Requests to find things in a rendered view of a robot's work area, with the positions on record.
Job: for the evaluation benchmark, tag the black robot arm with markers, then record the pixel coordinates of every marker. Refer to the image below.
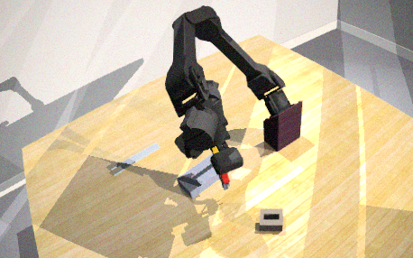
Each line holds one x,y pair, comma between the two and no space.
186,76

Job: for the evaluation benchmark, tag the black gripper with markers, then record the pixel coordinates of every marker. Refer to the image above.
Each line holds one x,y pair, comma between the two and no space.
228,158

